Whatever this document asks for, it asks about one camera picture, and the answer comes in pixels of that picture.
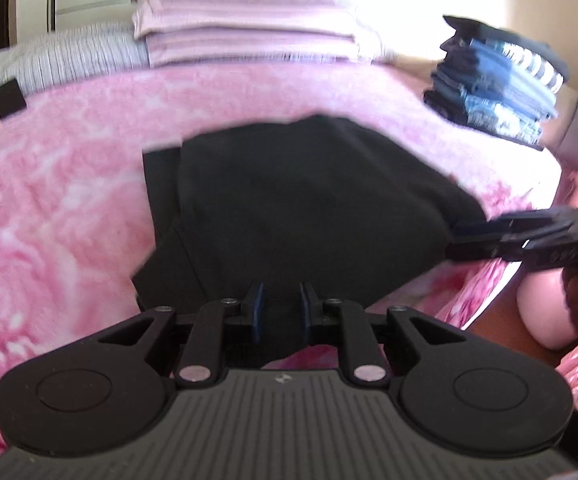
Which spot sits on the pink round object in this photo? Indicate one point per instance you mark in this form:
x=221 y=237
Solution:
x=549 y=310

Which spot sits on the grey striped quilt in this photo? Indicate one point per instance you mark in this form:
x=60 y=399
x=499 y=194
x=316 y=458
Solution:
x=64 y=55

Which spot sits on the black smartphone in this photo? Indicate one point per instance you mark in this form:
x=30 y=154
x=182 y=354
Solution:
x=9 y=98

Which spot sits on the black long-sleeve sweater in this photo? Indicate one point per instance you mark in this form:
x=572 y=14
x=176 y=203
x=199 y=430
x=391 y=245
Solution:
x=294 y=200

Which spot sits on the stack of folded clothes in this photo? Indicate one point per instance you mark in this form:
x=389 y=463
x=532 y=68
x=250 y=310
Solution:
x=499 y=85

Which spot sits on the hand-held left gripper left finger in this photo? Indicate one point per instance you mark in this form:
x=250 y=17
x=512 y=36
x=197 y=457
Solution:
x=256 y=310

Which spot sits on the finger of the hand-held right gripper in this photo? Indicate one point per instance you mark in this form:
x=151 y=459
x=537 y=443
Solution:
x=484 y=251
x=514 y=221

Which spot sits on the pink pillow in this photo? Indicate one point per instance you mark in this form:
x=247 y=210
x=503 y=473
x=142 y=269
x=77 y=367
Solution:
x=239 y=7
x=259 y=50

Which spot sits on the pink floral blanket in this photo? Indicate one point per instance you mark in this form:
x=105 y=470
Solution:
x=59 y=200

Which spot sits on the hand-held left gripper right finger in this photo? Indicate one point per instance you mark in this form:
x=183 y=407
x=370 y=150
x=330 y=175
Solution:
x=305 y=310

